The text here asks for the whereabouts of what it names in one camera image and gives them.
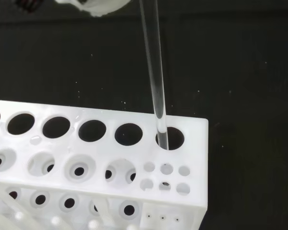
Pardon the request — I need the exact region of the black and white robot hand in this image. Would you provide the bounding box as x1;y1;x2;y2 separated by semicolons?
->
14;0;131;17

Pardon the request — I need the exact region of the white test tube rack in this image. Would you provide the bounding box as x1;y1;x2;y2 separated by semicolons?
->
0;99;209;230

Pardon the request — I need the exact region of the black bench cloth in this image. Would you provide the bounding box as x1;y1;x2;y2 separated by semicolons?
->
0;0;288;230

